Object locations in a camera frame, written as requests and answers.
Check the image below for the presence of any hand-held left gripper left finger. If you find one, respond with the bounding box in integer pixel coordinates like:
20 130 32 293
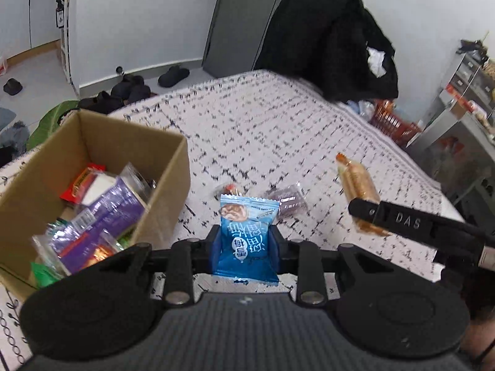
97 224 224 308

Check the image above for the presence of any white patterned cloth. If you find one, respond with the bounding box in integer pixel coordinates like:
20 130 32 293
0 149 39 371

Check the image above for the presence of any white snack packet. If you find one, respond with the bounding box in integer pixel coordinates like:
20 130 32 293
82 174 118 206

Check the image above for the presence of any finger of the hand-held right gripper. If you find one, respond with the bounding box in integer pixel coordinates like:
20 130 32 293
348 197 483 246

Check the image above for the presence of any black jacket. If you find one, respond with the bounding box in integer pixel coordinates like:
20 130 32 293
253 0 399 103

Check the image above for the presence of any blue and white plastic bag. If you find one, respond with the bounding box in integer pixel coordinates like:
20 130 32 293
346 98 376 120

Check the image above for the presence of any red plastic basket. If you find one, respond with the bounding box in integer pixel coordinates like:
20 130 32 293
369 100 422 148

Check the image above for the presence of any brown cardboard box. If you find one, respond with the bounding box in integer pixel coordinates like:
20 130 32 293
0 109 191 302

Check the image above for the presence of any bright green snack packet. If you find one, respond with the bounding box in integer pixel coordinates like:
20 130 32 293
30 262 66 290

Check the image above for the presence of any orange bread packet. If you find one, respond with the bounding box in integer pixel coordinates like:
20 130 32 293
336 152 391 237

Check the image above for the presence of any white cabinet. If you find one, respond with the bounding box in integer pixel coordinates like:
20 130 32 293
0 0 62 60

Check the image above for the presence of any person's right forearm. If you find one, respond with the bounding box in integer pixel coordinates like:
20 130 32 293
459 278 495 371

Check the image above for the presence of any small orange candy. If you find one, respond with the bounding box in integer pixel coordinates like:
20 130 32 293
214 182 245 198

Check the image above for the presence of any black wrist band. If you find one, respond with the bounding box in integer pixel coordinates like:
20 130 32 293
472 338 495 365

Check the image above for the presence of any black checked white bed sheet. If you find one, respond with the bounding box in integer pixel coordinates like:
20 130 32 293
0 69 465 360

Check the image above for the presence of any grey fluffy cloth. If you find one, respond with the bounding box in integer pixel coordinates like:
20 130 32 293
0 121 31 167

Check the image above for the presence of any red-orange snack packet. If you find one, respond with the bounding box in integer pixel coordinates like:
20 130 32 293
60 164 107 204

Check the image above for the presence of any white shelf unit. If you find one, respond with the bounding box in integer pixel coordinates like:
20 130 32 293
59 0 73 84

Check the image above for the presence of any green leaf print cushion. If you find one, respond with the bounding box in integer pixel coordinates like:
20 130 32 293
26 100 80 151

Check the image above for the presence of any metal shelf rack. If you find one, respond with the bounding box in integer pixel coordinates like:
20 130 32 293
406 39 495 209

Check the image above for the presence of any purple bread packet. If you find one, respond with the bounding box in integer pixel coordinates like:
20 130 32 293
33 176 149 279

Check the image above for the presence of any grey wardrobe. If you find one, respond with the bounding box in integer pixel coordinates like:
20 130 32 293
202 0 351 79

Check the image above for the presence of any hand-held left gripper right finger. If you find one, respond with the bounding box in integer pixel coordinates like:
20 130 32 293
269 224 393 306

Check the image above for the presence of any blue snack packet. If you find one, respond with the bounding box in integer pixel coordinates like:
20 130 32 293
212 194 280 284

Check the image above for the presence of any small purple-brown snack packet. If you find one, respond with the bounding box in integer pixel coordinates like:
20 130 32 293
262 183 308 217

